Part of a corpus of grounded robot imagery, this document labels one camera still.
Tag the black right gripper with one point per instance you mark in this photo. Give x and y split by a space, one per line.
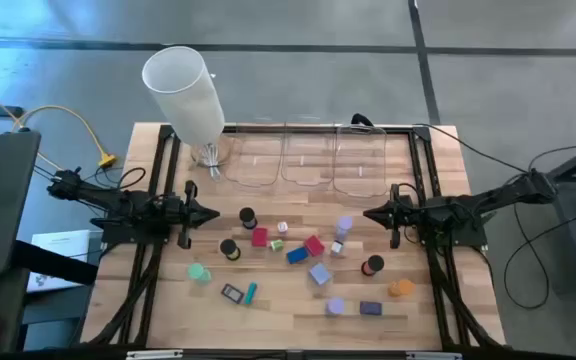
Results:
410 211

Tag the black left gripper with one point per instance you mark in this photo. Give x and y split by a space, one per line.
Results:
188 215

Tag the lavender hourglass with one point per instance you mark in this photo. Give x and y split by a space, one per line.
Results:
335 305
344 223

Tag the black hourglass yellow sand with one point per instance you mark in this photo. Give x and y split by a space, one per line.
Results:
228 246

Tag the black hourglass blue sand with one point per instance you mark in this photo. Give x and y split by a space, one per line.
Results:
247 216

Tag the black hourglass red sand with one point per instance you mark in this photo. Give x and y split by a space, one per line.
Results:
375 262

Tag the small silver cube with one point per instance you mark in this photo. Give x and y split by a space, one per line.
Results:
337 247

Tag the orange hourglass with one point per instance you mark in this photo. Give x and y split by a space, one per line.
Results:
405 286

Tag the red rectangular box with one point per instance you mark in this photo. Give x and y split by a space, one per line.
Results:
314 245
259 237

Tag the small green cube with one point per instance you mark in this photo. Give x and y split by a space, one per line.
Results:
277 245

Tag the lavender rectangular box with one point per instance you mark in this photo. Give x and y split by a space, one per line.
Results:
320 274

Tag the dark purple rectangular block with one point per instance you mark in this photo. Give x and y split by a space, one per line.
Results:
370 308

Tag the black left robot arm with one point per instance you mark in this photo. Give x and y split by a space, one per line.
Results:
118 202

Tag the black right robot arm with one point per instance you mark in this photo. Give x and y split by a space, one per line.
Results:
468 207

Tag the clear plastic bin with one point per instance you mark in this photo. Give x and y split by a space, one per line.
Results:
255 160
302 160
360 170

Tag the mint green hourglass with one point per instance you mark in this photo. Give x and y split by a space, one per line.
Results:
196 271

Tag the teal digital clock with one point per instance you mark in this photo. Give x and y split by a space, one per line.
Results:
251 293

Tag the blue rectangular box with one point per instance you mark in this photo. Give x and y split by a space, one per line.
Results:
297 255

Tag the white cylinder shade lamp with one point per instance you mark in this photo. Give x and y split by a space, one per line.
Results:
183 95

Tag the white paper booklet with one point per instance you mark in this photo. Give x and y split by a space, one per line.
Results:
63 242

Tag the black aluminium table frame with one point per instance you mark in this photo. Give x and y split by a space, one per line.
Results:
422 134

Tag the silver metal bracket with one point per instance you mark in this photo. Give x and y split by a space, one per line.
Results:
153 355
433 356

